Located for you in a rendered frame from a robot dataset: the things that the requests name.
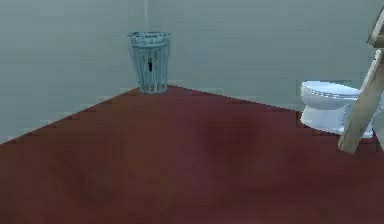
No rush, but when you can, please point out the grey wire trash can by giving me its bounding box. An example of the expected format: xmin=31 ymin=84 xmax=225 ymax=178
xmin=126 ymin=30 xmax=171 ymax=95

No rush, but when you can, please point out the white toilet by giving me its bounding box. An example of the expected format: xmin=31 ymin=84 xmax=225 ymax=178
xmin=300 ymin=80 xmax=375 ymax=139

